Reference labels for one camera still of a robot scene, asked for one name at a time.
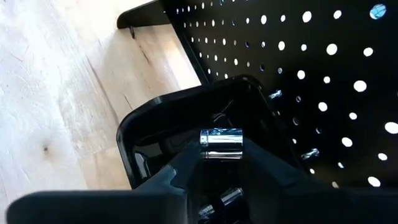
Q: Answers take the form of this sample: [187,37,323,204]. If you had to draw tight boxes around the black metal pegboard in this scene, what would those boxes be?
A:
[116,0,398,190]

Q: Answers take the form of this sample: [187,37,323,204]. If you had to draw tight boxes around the small black pegboard bin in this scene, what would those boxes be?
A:
[116,73,301,191]

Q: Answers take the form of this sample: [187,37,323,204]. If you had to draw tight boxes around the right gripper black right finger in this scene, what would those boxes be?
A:
[241,137,398,224]

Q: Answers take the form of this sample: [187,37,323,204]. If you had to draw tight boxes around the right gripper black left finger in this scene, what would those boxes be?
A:
[6,140,203,224]

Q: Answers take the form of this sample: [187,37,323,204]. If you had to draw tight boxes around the chrome socket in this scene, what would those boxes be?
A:
[199,128,244,161]
[218,186,245,207]
[197,203,216,220]

